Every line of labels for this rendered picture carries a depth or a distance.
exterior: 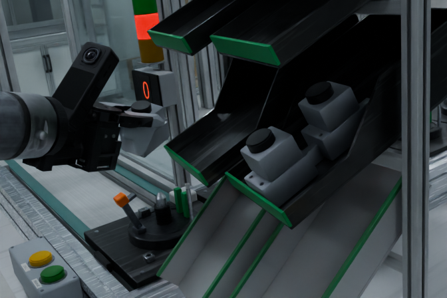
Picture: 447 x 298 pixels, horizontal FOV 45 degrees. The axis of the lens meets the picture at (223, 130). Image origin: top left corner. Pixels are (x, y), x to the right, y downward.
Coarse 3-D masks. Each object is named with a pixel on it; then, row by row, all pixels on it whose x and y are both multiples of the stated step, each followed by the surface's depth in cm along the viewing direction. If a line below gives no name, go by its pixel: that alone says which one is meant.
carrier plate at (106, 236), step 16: (112, 224) 107; (128, 224) 106; (96, 240) 101; (112, 240) 100; (128, 240) 100; (112, 256) 95; (128, 256) 94; (160, 256) 93; (128, 272) 89; (144, 272) 88
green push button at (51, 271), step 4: (48, 268) 93; (52, 268) 92; (56, 268) 92; (60, 268) 92; (44, 272) 91; (48, 272) 91; (52, 272) 91; (56, 272) 91; (60, 272) 91; (64, 272) 92; (44, 276) 90; (48, 276) 90; (52, 276) 90; (56, 276) 90; (60, 276) 91; (44, 280) 90; (48, 280) 90; (52, 280) 90; (56, 280) 90
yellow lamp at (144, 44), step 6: (138, 42) 112; (144, 42) 111; (150, 42) 111; (144, 48) 111; (150, 48) 111; (156, 48) 112; (162, 48) 114; (144, 54) 112; (150, 54) 112; (156, 54) 112; (162, 54) 113; (144, 60) 112; (150, 60) 112; (156, 60) 112; (162, 60) 113
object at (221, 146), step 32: (256, 64) 78; (288, 64) 65; (224, 96) 77; (256, 96) 78; (288, 96) 66; (192, 128) 76; (224, 128) 74; (256, 128) 65; (192, 160) 71; (224, 160) 64
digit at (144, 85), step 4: (140, 76) 115; (144, 76) 114; (148, 76) 112; (140, 80) 116; (144, 80) 114; (148, 80) 113; (140, 84) 116; (144, 84) 115; (148, 84) 113; (144, 88) 115; (148, 88) 114; (144, 92) 116; (148, 92) 114; (144, 96) 116; (148, 96) 115; (148, 100) 115
